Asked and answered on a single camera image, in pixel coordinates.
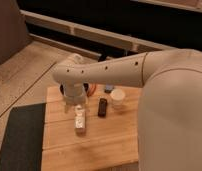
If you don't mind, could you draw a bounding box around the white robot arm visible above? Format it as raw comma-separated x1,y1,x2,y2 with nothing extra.
53,49,202,171

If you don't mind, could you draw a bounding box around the orange ring object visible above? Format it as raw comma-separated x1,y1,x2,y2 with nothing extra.
87,84,96,97

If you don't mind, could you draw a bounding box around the small blue object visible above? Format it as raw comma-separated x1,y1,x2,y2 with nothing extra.
104,85,114,93

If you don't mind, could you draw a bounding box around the dark grey floor mat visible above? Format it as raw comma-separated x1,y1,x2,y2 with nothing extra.
0,103,46,171

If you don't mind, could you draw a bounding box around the white plastic bottle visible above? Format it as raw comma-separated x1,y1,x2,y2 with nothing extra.
74,105,86,133

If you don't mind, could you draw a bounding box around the brown cabinet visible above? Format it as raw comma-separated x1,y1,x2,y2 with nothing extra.
0,0,31,64

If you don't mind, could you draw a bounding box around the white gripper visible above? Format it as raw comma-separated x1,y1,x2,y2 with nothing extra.
63,84,86,105

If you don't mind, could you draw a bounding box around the dark blue bowl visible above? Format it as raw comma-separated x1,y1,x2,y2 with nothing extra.
60,83,89,95

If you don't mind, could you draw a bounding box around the white paper cup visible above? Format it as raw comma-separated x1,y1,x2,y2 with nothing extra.
110,89,126,108

